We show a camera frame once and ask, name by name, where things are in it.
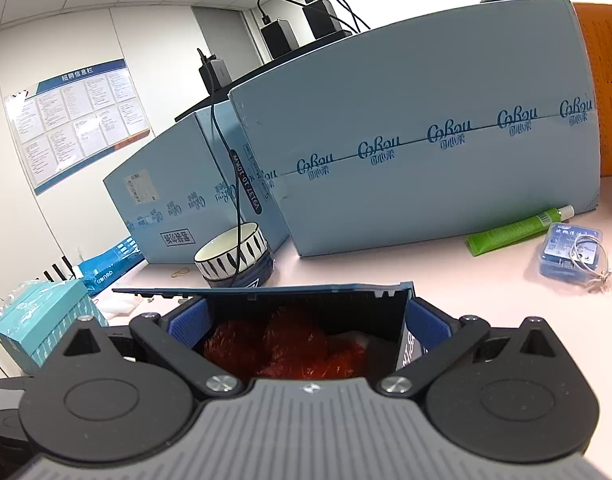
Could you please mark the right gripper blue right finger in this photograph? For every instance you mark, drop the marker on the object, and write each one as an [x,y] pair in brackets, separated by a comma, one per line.
[428,325]

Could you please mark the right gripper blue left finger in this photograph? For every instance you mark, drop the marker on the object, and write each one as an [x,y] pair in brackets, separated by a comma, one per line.
[188,323]

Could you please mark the dark blue storage box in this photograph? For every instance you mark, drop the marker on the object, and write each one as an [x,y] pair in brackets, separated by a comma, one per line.
[372,315]

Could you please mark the red plastic bag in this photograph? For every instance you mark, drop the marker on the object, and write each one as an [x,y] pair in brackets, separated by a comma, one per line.
[284,348]

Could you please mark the striped ceramic bowl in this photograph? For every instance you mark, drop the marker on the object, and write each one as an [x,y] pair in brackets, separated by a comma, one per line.
[239,257]

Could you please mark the green tube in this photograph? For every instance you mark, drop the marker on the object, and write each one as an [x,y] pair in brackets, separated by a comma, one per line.
[480,243]

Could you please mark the blue flat package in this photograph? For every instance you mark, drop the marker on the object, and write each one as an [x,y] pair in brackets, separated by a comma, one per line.
[102,271]

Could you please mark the teal tissue box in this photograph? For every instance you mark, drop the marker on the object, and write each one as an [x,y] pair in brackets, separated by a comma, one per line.
[37,315]

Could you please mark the large light blue carton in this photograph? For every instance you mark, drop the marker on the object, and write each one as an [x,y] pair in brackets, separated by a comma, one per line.
[446,124]

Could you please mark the black charger left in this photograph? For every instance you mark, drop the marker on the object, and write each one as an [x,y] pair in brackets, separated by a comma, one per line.
[214,73]

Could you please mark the black charger middle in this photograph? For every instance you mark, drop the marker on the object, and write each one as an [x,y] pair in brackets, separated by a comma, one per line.
[279,36]

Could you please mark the black charger on carton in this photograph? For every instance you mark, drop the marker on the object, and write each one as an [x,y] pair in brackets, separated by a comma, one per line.
[322,18]

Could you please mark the orange cardboard box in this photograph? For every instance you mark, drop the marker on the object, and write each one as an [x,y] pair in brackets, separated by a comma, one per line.
[595,20]

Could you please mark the blue plastic packet with ring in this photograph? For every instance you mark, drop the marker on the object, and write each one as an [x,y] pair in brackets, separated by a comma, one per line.
[575,255]

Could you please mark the wall notice board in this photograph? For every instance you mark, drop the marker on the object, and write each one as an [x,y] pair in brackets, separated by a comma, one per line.
[69,121]

